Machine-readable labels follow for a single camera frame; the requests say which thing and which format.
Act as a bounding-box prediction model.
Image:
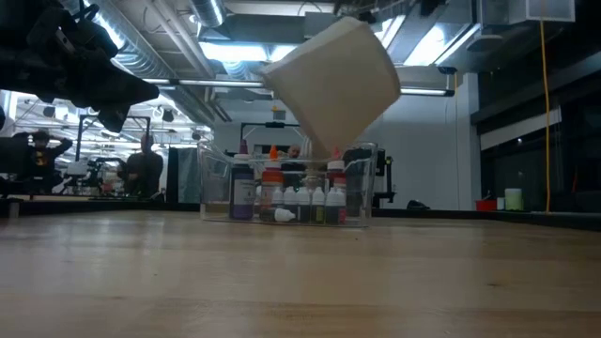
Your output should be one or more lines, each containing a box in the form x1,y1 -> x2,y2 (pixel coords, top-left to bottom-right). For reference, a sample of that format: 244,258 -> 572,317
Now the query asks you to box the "pale green cup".
503,188 -> 524,212

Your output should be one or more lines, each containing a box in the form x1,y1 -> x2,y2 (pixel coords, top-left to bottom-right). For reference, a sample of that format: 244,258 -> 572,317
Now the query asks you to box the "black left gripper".
27,7 -> 161,135

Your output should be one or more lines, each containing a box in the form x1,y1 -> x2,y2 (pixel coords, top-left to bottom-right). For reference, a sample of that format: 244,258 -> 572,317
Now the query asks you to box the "white ceiling box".
509,0 -> 577,24

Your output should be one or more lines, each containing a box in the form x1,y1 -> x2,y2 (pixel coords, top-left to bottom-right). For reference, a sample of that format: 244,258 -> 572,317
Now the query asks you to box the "long fluorescent light strip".
140,77 -> 455,98

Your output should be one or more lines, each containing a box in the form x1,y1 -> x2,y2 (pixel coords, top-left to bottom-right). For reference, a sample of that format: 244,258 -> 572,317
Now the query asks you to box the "dark partition panel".
166,146 -> 202,211

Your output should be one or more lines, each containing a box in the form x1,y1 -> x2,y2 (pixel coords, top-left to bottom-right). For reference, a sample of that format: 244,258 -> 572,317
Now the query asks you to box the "silver round ventilation duct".
190,0 -> 225,28

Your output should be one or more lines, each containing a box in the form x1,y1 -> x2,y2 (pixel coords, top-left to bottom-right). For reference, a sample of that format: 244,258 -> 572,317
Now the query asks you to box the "large purple food coloring bottle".
228,139 -> 256,221

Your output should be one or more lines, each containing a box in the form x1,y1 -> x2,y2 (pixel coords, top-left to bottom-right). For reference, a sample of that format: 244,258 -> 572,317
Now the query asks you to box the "clear plastic bin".
197,141 -> 378,229

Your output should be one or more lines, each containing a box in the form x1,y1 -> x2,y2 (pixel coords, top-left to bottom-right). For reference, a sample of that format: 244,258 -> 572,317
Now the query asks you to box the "black stand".
372,148 -> 398,209

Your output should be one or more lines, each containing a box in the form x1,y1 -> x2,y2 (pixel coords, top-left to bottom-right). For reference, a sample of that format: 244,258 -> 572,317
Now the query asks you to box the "bright ceiling light panel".
403,22 -> 483,67
199,40 -> 301,63

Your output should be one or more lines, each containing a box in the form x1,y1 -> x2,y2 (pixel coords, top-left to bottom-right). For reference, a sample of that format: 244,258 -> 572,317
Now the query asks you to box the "person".
281,143 -> 306,189
11,130 -> 75,193
122,133 -> 165,198

